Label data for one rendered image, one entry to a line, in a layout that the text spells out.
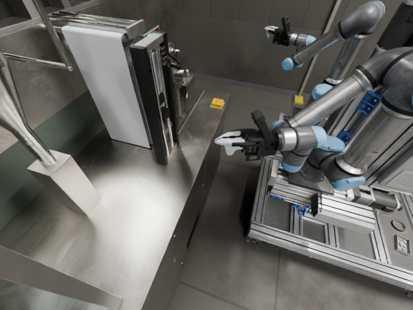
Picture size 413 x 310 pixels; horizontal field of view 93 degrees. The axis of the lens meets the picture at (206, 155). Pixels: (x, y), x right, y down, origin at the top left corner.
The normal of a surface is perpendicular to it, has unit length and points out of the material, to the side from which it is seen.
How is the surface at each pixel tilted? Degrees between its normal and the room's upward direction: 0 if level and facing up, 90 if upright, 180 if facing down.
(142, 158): 0
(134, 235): 0
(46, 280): 90
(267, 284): 0
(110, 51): 90
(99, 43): 90
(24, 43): 90
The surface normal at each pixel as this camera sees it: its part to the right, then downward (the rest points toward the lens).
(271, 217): 0.02, -0.67
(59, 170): 0.96, 0.23
